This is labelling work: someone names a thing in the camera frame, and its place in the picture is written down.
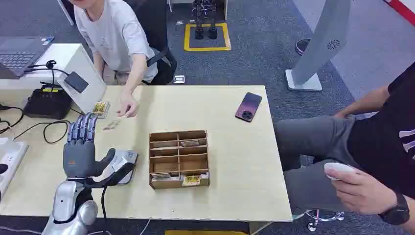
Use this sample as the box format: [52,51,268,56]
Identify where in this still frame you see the black office chair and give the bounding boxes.
[124,0,178,86]

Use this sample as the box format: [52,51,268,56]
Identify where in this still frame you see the yellow bordered floor mat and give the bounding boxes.
[183,22,232,52]

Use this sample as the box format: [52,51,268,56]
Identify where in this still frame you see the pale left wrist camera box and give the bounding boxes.
[94,149,139,186]

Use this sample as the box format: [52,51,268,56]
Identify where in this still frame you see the black desk device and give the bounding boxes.
[23,84,73,120]

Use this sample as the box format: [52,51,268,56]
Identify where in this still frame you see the person in dark shirt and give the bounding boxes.
[274,61,415,235]

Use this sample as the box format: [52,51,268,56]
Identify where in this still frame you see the black square pad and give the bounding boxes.
[64,70,90,94]

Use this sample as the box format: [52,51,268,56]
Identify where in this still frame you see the black wristwatch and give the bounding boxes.
[377,192,411,226]

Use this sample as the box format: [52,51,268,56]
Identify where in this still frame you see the wooden compartment card box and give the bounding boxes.
[148,130,211,190]

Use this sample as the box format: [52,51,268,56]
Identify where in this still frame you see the yellow printed card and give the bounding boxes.
[182,175,202,187]

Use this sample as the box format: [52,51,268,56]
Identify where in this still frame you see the grey standing kiosk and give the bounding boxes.
[285,0,353,93]

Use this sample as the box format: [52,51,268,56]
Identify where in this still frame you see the black headset cable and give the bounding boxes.
[24,59,70,86]

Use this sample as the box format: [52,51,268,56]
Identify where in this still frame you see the black cable loop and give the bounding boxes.
[12,120,71,144]

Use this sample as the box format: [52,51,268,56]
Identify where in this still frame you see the person's hand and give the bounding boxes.
[117,92,140,118]

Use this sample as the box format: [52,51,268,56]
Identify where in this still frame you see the dark shoe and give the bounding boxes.
[294,38,312,56]

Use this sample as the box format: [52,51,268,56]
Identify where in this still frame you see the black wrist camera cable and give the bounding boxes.
[83,162,136,235]

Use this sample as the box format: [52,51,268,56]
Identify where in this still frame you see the white power strip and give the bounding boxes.
[0,137,29,199]

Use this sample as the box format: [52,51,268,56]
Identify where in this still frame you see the purple smartphone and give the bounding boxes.
[234,92,263,123]

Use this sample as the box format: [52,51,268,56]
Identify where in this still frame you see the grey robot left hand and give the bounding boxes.
[63,112,116,180]

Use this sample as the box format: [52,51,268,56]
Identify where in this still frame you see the white side cabinet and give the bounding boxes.
[0,43,107,115]

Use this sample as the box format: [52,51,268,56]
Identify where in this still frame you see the person in pale shirt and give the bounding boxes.
[68,0,160,118]

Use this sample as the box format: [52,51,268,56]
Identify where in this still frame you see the person's hand with watch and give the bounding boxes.
[330,171,399,216]

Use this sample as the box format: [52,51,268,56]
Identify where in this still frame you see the white handheld remote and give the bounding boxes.
[323,162,357,181]

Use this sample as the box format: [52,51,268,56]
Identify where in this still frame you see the black humanoid robot legs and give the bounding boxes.
[191,0,219,41]

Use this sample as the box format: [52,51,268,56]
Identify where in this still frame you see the chrome chair base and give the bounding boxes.
[304,209,346,233]

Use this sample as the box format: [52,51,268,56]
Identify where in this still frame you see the grey laptop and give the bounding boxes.
[0,36,55,80]

